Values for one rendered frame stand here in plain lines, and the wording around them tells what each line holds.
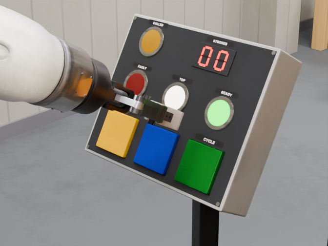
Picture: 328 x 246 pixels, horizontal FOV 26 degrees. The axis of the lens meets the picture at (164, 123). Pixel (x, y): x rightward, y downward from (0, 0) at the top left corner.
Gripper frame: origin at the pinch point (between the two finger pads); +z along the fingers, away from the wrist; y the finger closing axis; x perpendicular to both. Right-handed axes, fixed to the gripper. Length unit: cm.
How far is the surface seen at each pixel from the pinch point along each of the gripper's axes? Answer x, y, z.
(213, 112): 3.4, -0.8, 12.7
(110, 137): -7.1, -20.7, 12.4
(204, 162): -4.9, 1.2, 12.4
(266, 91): 9.4, 7.0, 13.4
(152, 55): 9.6, -18.5, 13.0
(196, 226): -18.1, -9.6, 32.7
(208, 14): 75, -231, 285
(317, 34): 96, -195, 368
